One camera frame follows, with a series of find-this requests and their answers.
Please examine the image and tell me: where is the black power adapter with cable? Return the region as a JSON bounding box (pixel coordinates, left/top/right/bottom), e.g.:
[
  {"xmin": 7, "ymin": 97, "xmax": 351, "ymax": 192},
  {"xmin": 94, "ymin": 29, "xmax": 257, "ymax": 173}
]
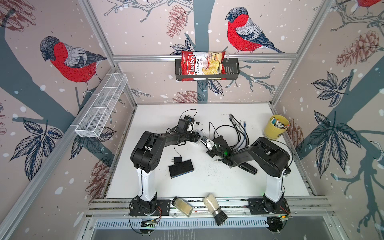
[{"xmin": 166, "ymin": 109, "xmax": 200, "ymax": 133}]

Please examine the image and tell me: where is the black looped ethernet cable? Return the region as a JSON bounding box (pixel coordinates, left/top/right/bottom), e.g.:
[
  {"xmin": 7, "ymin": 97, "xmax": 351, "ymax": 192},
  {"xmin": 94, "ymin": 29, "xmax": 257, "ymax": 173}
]
[{"xmin": 208, "ymin": 121, "xmax": 244, "ymax": 149}]

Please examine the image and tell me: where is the blue ethernet cable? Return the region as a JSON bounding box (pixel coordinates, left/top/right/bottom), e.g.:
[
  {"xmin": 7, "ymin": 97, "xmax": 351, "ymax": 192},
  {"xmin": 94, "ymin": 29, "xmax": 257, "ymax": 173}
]
[{"xmin": 239, "ymin": 121, "xmax": 250, "ymax": 149}]

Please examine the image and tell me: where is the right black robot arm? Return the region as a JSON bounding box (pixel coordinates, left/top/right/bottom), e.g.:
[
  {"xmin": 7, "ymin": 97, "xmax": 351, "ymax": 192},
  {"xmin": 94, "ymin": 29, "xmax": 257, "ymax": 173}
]
[{"xmin": 202, "ymin": 136, "xmax": 291, "ymax": 213}]

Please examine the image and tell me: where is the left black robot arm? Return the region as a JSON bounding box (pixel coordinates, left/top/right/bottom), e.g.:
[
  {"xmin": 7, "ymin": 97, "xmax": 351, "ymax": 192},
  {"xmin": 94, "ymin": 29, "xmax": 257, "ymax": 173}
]
[{"xmin": 131, "ymin": 127, "xmax": 204, "ymax": 212}]

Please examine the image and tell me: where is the black stapler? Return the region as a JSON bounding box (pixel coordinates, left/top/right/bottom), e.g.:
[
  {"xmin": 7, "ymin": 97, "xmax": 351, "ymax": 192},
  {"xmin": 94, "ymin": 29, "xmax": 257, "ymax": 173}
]
[{"xmin": 238, "ymin": 163, "xmax": 258, "ymax": 175}]

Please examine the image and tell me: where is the yellow cup with pens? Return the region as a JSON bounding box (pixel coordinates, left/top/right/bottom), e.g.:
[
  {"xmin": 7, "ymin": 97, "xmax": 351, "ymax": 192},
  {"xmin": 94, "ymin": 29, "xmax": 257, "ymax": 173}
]
[{"xmin": 263, "ymin": 115, "xmax": 290, "ymax": 140}]

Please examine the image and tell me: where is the glass spice jar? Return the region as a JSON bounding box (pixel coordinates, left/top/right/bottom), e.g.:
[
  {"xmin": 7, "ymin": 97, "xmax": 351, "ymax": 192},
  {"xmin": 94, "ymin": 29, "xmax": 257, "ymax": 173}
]
[{"xmin": 172, "ymin": 197, "xmax": 193, "ymax": 217}]

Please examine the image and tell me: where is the red cassava chips bag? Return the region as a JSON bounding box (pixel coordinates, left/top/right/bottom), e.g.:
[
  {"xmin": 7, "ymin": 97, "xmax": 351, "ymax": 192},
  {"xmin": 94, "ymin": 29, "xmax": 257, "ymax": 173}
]
[{"xmin": 181, "ymin": 51, "xmax": 226, "ymax": 76}]

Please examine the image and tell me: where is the black network switch box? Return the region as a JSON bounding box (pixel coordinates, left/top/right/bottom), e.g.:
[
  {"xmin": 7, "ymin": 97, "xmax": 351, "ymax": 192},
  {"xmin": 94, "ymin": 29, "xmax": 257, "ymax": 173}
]
[{"xmin": 169, "ymin": 160, "xmax": 194, "ymax": 179}]

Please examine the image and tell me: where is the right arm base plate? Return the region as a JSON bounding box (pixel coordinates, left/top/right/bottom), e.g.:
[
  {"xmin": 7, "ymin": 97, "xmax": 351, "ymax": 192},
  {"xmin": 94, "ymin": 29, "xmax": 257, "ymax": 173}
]
[{"xmin": 247, "ymin": 198, "xmax": 291, "ymax": 215}]

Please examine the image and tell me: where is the black wall basket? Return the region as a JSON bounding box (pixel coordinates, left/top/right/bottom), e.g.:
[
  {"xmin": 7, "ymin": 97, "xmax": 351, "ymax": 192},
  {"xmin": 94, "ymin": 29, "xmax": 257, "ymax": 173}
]
[{"xmin": 175, "ymin": 59, "xmax": 240, "ymax": 82}]

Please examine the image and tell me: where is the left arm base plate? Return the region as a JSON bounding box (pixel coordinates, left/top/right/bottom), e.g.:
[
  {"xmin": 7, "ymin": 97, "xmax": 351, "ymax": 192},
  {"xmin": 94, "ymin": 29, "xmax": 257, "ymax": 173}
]
[{"xmin": 129, "ymin": 198, "xmax": 171, "ymax": 217}]

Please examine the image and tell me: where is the white wire mesh shelf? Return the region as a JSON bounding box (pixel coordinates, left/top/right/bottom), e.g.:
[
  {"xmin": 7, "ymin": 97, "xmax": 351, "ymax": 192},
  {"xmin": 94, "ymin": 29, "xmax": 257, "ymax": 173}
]
[{"xmin": 75, "ymin": 73, "xmax": 128, "ymax": 138}]

